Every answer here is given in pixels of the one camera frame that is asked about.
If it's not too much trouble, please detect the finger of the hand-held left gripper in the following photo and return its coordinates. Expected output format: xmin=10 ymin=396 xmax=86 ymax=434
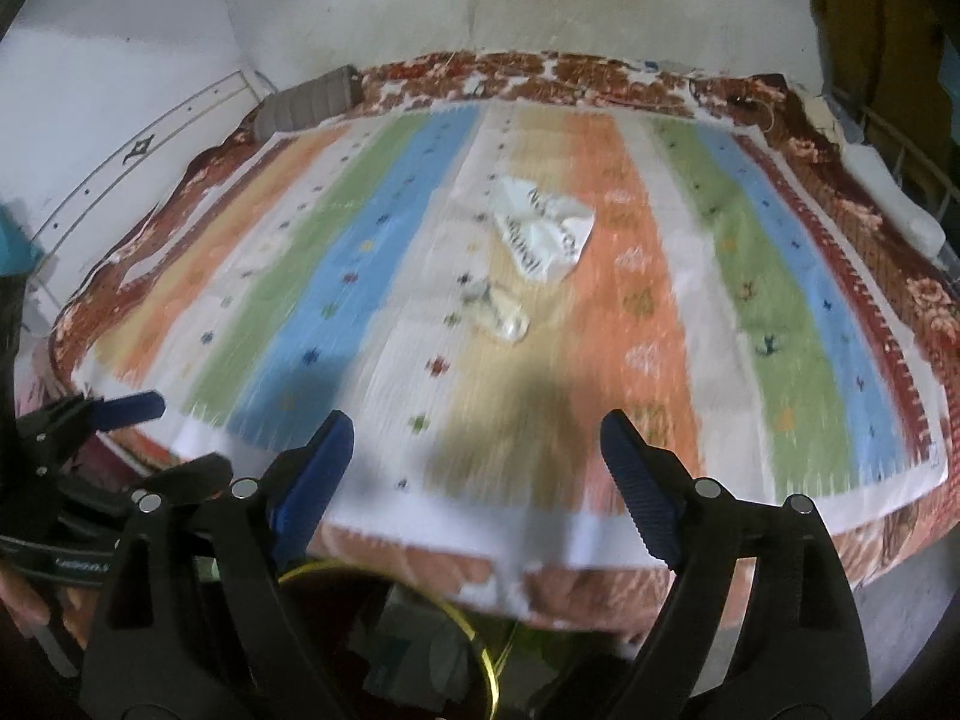
xmin=145 ymin=453 xmax=235 ymax=512
xmin=75 ymin=388 xmax=167 ymax=437

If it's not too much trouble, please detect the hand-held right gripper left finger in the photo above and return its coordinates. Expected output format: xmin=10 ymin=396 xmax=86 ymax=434
xmin=81 ymin=411 xmax=355 ymax=720

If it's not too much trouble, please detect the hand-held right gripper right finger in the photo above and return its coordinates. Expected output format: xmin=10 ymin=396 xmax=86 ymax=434
xmin=598 ymin=410 xmax=872 ymax=720

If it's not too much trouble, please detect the small clear wrapper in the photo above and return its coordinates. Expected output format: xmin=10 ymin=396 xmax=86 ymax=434
xmin=456 ymin=276 xmax=531 ymax=344

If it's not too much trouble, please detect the black bin with gold rim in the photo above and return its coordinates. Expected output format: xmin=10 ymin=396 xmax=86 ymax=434
xmin=276 ymin=557 xmax=502 ymax=720

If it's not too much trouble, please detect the white printed wrapper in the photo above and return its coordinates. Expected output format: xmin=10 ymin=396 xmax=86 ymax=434
xmin=490 ymin=175 xmax=599 ymax=287

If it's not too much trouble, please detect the person's left hand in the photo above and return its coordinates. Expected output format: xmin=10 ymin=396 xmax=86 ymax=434
xmin=0 ymin=564 xmax=50 ymax=629

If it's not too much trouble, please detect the striped colourful blanket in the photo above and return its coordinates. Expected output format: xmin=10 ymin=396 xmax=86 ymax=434
xmin=73 ymin=100 xmax=947 ymax=580

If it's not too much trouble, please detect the teal object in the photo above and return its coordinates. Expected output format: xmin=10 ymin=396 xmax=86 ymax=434
xmin=0 ymin=201 xmax=36 ymax=276

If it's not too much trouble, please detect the white bed headboard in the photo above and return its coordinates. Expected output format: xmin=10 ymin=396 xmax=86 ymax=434
xmin=21 ymin=67 xmax=277 ymax=320

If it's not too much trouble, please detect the grey ribbed pillow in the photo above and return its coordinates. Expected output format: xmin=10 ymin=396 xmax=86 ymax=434
xmin=253 ymin=65 xmax=364 ymax=142

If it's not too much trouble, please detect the brown floral bedsheet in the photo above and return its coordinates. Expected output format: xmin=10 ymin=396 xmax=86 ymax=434
xmin=47 ymin=49 xmax=960 ymax=635

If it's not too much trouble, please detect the white cloth bundle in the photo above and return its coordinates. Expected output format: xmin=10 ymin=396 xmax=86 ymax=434
xmin=841 ymin=141 xmax=947 ymax=254

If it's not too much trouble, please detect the metal rack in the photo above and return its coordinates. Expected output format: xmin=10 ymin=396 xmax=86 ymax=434
xmin=823 ymin=86 xmax=960 ymax=260

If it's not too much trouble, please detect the brown curtain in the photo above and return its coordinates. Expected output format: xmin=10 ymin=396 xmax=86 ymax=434
xmin=808 ymin=0 xmax=960 ymax=170

